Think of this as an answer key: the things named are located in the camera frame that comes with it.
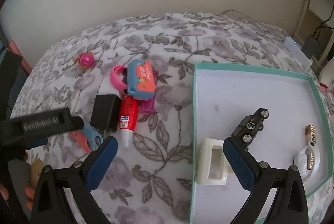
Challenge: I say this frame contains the floral grey white blanket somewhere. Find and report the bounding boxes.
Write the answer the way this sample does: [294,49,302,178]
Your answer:
[10,12,334,224]

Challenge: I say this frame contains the pink round toy figure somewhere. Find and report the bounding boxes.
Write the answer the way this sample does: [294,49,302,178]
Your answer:
[73,51,95,71]

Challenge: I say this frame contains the red white glue tube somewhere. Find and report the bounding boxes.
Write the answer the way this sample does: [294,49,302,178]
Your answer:
[119,95,138,148]

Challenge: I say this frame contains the white rectangular plastic holder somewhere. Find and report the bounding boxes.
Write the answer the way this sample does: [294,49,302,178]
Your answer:
[196,138,234,185]

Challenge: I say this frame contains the black toy car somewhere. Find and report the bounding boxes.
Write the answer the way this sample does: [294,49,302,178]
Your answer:
[232,108,269,151]

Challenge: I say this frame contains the white charger cube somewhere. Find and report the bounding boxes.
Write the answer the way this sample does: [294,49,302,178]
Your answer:
[98,78,119,96]

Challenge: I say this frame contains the person's left hand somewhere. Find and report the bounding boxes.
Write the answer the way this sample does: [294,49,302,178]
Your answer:
[1,155,44,211]

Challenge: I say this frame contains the small blue orange toy knife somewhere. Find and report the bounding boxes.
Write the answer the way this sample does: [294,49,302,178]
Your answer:
[70,123,104,154]

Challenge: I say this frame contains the blue orange carrot knife toy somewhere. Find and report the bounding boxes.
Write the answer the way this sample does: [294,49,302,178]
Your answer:
[127,59,156,101]

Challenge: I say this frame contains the black power adapter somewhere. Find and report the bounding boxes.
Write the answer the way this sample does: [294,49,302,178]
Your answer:
[90,94,122,132]

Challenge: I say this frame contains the pink smart watch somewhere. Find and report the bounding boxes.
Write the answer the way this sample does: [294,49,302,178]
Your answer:
[109,65,128,95]

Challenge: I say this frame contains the black plugged charger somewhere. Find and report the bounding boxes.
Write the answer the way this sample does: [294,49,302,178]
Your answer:
[302,35,319,59]

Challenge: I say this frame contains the white power strip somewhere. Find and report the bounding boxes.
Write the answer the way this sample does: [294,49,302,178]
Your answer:
[284,37,313,70]

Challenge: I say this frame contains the teal white shallow box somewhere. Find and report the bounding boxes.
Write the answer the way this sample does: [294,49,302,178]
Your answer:
[190,63,333,223]

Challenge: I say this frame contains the gold black patterned lighter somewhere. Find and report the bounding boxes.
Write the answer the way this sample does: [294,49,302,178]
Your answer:
[305,124,316,170]

